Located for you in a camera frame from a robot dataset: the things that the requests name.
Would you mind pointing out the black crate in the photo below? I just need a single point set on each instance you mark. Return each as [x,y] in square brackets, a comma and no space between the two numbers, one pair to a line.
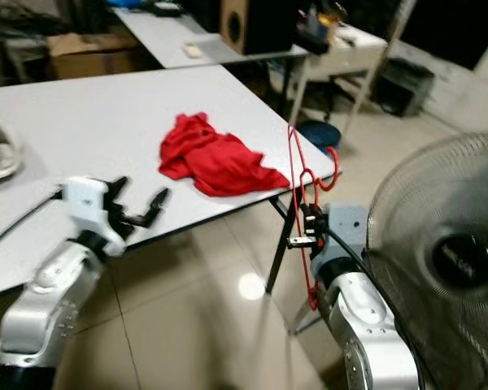
[403,85]

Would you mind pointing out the slanted grey metal leg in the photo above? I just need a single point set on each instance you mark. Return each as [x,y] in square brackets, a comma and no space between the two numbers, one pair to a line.
[382,61]

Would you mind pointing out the dark desk clutter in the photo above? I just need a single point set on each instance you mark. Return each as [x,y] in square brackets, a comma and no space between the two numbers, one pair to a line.
[319,31]

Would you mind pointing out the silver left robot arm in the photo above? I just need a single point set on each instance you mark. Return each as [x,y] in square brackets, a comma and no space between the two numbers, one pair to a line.
[49,284]

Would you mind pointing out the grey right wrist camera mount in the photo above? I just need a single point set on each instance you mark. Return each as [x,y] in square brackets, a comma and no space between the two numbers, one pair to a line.
[350,223]

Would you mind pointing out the small black item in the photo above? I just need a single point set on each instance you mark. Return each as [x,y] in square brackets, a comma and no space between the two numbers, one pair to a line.
[168,9]

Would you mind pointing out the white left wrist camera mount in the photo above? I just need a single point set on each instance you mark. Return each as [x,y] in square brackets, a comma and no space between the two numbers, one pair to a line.
[85,203]

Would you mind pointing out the blue round stool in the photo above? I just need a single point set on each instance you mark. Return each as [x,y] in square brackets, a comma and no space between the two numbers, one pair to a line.
[317,134]

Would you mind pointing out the small beige object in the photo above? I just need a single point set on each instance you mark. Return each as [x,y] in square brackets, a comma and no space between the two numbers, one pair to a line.
[193,51]

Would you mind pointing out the cardboard box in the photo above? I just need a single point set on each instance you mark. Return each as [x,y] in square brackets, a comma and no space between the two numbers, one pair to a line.
[89,55]

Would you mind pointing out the blue item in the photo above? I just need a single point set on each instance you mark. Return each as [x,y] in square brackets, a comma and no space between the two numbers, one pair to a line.
[130,3]

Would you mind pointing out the black metal table frame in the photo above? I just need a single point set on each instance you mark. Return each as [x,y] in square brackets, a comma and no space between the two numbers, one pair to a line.
[281,244]

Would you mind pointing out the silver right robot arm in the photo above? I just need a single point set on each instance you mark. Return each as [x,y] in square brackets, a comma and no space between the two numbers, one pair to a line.
[366,325]

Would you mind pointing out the brown and black speaker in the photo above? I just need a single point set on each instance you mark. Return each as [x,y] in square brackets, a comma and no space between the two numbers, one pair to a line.
[252,24]

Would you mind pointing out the red shirt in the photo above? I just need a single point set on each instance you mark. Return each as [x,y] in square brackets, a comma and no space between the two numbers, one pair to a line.
[211,162]

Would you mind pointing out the red hanger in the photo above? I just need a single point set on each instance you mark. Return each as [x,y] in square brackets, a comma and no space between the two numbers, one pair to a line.
[336,167]

